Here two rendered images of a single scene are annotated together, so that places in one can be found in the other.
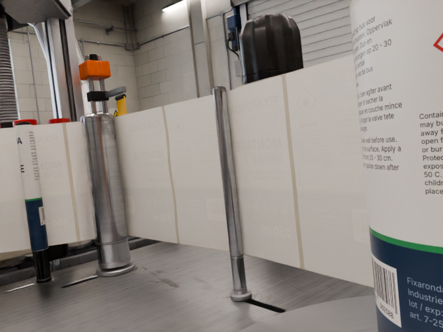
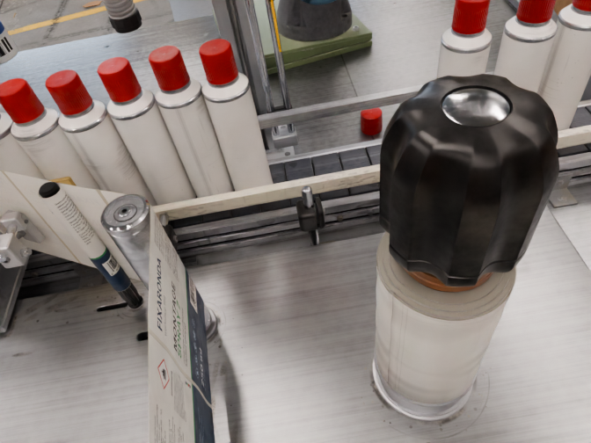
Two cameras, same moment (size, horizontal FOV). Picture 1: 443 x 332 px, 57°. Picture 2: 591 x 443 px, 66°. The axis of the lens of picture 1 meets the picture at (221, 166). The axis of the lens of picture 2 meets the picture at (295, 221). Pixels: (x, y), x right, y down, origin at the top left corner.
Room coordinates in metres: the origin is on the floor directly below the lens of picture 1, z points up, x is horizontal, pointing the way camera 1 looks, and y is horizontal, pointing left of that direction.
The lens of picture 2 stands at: (0.38, -0.12, 1.31)
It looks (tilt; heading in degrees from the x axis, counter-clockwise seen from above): 49 degrees down; 42
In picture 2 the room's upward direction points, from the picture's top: 11 degrees counter-clockwise
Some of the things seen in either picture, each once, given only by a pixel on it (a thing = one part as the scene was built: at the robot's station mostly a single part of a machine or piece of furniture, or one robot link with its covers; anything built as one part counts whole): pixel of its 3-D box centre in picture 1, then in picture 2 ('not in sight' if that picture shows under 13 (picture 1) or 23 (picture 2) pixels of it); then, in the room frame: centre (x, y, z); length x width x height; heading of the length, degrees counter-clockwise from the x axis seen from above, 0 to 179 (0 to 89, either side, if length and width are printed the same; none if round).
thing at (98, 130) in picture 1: (106, 193); (166, 278); (0.49, 0.14, 0.97); 0.05 x 0.05 x 0.19
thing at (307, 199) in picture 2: not in sight; (312, 222); (0.66, 0.10, 0.89); 0.03 x 0.03 x 0.12; 40
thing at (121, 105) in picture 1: (122, 111); (273, 17); (0.74, 0.17, 1.09); 0.03 x 0.01 x 0.06; 40
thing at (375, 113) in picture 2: not in sight; (371, 119); (0.91, 0.15, 0.85); 0.03 x 0.03 x 0.03
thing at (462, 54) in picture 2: not in sight; (458, 83); (0.86, 0.01, 0.98); 0.05 x 0.05 x 0.20
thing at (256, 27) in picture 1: (278, 130); (439, 286); (0.56, -0.08, 1.03); 0.09 x 0.09 x 0.30
